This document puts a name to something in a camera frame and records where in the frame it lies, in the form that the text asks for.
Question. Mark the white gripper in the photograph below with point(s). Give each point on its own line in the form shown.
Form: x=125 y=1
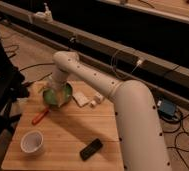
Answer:
x=55 y=93

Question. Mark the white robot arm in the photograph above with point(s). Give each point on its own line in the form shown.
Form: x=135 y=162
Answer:
x=142 y=142

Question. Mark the green ceramic bowl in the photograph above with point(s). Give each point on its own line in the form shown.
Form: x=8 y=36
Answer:
x=68 y=89

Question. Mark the white folded cloth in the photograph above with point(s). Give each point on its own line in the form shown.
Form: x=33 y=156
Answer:
x=80 y=99

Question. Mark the white tube bottle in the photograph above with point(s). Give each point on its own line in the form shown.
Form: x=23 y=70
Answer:
x=98 y=99

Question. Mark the wooden table board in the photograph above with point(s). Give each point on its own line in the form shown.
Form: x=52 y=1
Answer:
x=66 y=132

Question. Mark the white paper cup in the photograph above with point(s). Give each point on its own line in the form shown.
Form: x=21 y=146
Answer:
x=32 y=143

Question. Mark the black rectangular remote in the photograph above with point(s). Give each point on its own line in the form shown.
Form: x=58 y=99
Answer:
x=91 y=149

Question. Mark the blue power box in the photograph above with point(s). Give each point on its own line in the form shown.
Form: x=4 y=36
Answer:
x=166 y=108

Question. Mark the long dark metal rail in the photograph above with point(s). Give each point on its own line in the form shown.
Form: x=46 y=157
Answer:
x=146 y=44

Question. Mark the white object on rail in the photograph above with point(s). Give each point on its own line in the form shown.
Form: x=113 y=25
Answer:
x=46 y=15

